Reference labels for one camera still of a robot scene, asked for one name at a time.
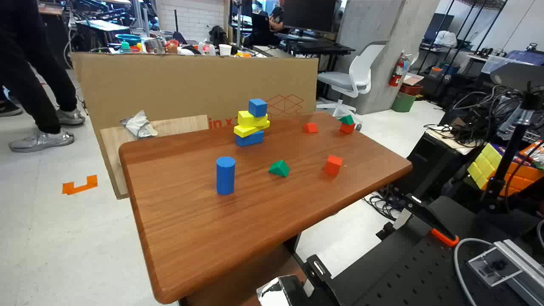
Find green cube block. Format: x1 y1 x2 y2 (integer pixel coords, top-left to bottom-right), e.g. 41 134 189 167
267 158 292 180

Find blue flat block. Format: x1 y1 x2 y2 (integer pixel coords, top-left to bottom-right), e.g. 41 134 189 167
233 131 267 150

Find yellow flat block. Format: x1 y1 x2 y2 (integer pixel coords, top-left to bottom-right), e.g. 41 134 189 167
231 122 265 139

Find yellow bridge block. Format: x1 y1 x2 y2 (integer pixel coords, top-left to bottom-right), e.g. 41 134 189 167
236 109 272 131

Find blue cube block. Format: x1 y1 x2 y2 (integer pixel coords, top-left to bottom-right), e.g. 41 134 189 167
247 97 269 119

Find blue cylinder block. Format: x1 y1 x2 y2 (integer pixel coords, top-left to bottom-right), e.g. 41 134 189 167
214 155 238 197

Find white office chair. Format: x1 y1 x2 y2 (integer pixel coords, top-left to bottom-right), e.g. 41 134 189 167
315 41 388 119

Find large cardboard box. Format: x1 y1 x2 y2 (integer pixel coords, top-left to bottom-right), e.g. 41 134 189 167
70 51 320 136

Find black office desk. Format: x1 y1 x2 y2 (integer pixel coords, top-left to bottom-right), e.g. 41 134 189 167
270 32 357 58

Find crumpled clear plastic bag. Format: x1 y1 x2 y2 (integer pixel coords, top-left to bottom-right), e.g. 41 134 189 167
119 109 160 141

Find green bin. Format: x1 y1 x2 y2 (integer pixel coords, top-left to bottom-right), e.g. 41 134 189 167
389 92 417 114

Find black computer monitor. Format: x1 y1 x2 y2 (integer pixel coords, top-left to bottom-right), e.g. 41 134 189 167
281 0 342 34

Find red fire extinguisher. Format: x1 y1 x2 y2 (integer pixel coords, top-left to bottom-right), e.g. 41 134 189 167
388 51 413 90

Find light wooden board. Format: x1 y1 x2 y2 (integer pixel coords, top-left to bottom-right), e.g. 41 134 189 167
99 114 211 201

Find grey concrete column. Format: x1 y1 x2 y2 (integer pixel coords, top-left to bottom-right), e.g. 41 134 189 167
335 0 447 116

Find black perforated mounting table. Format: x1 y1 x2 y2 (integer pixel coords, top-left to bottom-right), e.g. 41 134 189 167
304 194 544 306

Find orange floor block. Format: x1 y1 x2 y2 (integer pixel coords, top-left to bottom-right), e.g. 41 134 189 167
61 173 100 197

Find grey sneaker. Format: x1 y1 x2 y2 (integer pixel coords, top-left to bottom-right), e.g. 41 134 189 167
54 107 87 128
7 128 77 153

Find yellow foam pad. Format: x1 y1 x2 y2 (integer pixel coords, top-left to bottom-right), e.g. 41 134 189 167
466 141 503 192

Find orange crate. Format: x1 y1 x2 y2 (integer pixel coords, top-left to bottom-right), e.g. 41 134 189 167
498 141 544 199

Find person legs black trousers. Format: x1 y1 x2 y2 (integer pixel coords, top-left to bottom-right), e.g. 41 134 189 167
0 0 80 136

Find black floor cables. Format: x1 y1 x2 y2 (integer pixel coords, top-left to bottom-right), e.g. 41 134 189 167
364 189 408 223

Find black clamp with orange handle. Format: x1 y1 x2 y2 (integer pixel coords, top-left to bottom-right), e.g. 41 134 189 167
389 190 462 250

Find white cable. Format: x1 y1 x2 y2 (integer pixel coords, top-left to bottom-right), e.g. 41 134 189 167
452 236 496 306

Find black camera stand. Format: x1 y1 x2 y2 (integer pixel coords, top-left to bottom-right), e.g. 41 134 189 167
479 83 544 218

